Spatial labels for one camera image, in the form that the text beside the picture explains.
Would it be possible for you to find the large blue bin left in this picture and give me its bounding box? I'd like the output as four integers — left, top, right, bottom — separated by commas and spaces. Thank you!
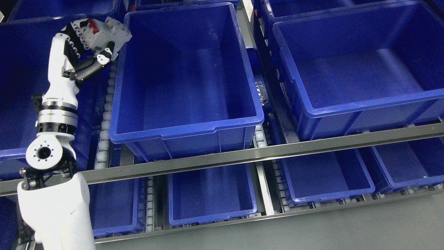
0, 18, 109, 180

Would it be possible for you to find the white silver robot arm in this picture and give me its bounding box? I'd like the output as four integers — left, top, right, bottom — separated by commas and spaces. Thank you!
17, 17, 132, 250

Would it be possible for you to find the large blue bin right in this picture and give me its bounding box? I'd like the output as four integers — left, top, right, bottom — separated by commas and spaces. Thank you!
272, 0, 444, 141

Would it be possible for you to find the white roller track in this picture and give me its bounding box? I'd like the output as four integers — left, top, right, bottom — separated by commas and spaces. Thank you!
94, 59, 118, 170

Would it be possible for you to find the blue bin top centre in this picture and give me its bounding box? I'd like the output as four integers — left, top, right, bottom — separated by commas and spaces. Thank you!
134, 0, 241, 10

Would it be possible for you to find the lower blue bin centre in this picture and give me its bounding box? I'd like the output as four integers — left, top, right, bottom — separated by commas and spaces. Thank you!
168, 164, 257, 226

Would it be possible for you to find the blue bin top left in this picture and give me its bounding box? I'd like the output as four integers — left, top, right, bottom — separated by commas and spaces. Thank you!
8, 0, 128, 21

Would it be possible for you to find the metal shelf rail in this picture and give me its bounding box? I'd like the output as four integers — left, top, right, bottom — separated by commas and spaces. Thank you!
0, 122, 444, 197

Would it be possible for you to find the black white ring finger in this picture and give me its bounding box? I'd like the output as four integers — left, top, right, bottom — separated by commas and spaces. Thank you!
68, 25, 85, 56

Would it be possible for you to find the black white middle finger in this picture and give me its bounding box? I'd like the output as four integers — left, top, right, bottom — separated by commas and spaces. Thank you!
74, 21, 90, 52

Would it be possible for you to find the large blue bin centre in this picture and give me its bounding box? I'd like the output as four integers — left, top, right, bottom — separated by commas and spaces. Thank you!
109, 2, 264, 162

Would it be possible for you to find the lower blue bin far right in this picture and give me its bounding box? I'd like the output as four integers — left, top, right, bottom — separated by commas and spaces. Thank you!
358, 137, 444, 194

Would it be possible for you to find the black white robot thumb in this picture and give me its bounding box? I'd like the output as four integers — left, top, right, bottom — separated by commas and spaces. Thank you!
62, 41, 116, 81

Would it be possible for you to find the lower blue bin left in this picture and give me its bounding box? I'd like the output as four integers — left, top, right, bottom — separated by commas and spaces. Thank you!
89, 178, 146, 238

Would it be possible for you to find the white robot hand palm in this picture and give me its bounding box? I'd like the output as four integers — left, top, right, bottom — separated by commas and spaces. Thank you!
43, 33, 79, 108

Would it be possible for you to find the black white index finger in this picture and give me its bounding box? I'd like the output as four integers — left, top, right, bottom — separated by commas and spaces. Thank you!
80, 21, 95, 50

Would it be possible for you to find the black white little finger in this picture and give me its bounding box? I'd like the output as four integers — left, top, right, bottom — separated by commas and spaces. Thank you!
61, 32, 80, 59

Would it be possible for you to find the grey red circuit breaker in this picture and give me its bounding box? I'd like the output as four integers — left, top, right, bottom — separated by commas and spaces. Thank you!
88, 16, 132, 61

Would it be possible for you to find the large blue bin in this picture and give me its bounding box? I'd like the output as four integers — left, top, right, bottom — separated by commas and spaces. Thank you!
0, 18, 109, 180
272, 0, 444, 141
109, 2, 264, 162

